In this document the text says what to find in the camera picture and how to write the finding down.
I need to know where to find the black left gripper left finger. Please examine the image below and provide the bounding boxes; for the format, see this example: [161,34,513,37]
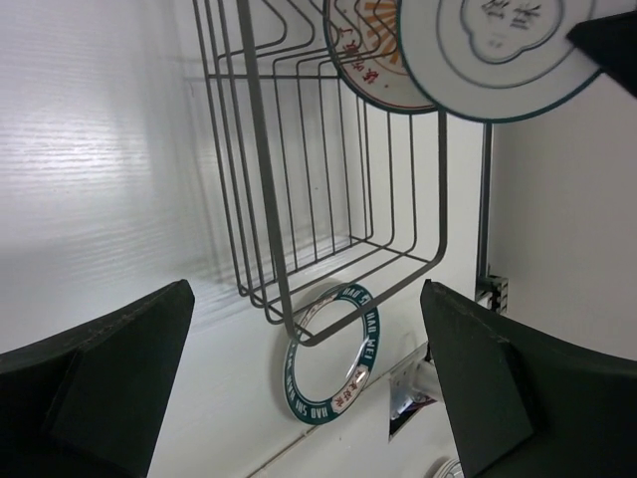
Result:
[1,280,195,477]

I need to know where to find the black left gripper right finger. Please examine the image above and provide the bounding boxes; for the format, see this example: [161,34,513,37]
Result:
[420,280,636,477]

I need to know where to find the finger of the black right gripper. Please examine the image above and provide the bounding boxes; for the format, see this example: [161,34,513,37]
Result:
[566,12,637,97]

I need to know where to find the white plate with flower emblem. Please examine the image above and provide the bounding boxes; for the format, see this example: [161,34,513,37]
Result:
[398,1,608,122]

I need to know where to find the white plate with teal rim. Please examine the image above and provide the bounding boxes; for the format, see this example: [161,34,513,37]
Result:
[283,281,380,426]

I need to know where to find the white plate with orange sunburst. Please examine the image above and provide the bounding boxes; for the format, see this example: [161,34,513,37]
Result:
[322,0,435,115]

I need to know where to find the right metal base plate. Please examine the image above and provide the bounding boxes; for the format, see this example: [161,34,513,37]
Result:
[389,342,444,439]

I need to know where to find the grey wire dish rack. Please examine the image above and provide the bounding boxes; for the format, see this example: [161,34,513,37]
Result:
[193,1,448,347]

